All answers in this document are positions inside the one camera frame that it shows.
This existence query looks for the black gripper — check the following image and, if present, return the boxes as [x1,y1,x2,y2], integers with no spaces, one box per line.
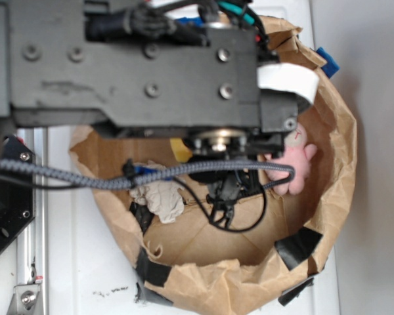
[183,89,311,226]

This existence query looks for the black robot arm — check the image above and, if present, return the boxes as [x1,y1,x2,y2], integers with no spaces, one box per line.
[0,1,313,230]

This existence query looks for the yellow sponge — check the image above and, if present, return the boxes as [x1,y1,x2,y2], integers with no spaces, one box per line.
[169,138,193,163]

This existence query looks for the white round cap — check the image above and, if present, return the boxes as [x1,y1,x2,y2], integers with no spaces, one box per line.
[257,62,319,105]

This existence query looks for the pink plush bunny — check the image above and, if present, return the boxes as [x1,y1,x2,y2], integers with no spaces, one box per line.
[265,123,317,196]

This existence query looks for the blue tape piece right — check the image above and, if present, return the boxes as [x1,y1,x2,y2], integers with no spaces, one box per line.
[316,47,340,79]

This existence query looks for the blue tape strip top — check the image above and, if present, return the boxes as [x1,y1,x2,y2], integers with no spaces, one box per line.
[175,17,204,27]

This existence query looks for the black tape patch right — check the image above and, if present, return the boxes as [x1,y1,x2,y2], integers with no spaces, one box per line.
[274,227,323,271]

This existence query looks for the black tape patch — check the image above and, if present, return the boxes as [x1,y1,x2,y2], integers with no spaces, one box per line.
[135,247,172,287]
[274,227,323,271]

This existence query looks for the crumpled white cloth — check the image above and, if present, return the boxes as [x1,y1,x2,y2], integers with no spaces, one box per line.
[128,159,186,224]

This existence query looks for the brown paper bag bin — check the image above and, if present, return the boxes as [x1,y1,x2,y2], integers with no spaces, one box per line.
[68,15,358,315]

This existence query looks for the black tape patch bottom left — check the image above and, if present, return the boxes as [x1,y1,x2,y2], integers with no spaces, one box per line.
[135,247,172,287]

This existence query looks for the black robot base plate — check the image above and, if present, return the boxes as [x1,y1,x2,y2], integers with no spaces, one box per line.
[0,171,33,254]

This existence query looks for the grey braided cable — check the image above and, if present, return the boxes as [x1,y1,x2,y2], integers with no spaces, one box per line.
[0,158,296,192]

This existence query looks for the aluminium frame rail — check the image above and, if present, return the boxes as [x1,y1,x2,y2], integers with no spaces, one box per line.
[16,128,49,314]

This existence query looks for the metal corner bracket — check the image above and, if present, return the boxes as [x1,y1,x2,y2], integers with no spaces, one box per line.
[7,284,43,315]

